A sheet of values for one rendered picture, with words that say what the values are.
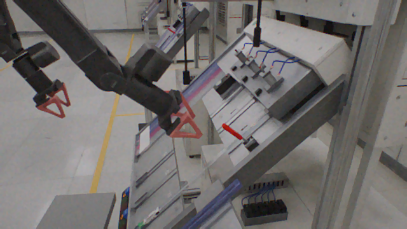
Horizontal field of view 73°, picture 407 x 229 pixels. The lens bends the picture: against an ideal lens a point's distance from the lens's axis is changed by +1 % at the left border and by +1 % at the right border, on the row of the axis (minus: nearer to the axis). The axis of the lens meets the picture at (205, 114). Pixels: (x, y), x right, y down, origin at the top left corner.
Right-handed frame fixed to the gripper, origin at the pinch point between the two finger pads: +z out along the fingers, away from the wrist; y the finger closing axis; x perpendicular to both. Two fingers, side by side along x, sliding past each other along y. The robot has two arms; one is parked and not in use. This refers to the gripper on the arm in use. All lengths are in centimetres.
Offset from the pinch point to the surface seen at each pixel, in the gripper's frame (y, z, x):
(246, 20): 60, 15, -33
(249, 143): -7.4, 10.7, -6.0
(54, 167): 145, -1, 146
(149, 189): 12.5, 9.1, 31.6
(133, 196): 14.2, 6.9, 38.1
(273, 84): -1.3, 8.5, -20.1
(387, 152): 95, 199, -40
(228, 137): 4.4, 13.0, -0.8
